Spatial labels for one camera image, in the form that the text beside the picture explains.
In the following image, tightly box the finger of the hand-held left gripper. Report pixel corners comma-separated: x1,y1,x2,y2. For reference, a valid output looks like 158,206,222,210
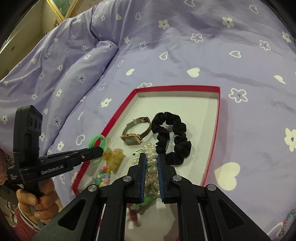
39,146,104,163

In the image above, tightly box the gold framed picture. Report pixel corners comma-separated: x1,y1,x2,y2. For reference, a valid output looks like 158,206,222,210
45,0,80,22

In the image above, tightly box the green hair tie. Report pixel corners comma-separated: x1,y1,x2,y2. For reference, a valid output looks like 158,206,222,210
88,134,107,165

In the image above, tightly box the rose gold wrist watch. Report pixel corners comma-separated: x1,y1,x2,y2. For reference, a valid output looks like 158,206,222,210
120,117,151,146

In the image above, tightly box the black fabric scrunchie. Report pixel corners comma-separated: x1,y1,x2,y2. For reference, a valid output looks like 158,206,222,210
151,112,192,165

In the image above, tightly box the green chain link bracelet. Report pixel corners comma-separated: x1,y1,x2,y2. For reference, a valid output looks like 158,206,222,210
131,196,154,210

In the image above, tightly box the red jewelry tray box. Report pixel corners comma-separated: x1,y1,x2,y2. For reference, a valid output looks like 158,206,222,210
71,86,221,241

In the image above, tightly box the person's left forearm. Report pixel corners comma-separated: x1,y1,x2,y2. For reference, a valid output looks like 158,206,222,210
14,206,47,241

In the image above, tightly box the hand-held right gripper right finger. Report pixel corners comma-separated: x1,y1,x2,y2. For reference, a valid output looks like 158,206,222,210
157,153,272,241

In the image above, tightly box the yellow hair claw clip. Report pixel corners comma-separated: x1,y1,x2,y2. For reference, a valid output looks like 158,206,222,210
102,148,125,174

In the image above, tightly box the white pearl bracelet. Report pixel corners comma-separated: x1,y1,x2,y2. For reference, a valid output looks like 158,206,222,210
133,143,162,197

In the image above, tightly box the colourful bead bracelet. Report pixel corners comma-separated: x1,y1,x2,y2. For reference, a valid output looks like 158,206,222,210
92,165,112,187

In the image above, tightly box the light blue bead bracelet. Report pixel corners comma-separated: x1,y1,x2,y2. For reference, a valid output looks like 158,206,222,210
279,209,296,237

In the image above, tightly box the purple flower print duvet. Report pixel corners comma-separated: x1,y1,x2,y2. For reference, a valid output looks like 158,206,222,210
0,0,296,241

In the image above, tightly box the person's left hand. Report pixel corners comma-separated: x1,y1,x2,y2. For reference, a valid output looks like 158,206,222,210
16,178,63,224

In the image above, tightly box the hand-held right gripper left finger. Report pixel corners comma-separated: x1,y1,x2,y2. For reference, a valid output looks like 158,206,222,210
35,153,148,241

